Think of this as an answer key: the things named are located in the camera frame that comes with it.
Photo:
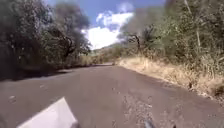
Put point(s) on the wooded hillside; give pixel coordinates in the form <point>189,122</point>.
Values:
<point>105,53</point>

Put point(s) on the grey asphalt road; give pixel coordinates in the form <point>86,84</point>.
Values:
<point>110,90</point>

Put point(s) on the dry yellow grass verge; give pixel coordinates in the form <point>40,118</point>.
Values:
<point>166,70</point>

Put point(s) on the row of green bushy trees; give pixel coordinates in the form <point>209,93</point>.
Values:
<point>180,30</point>

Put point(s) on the row of dark trees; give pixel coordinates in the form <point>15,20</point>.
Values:
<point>33,36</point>

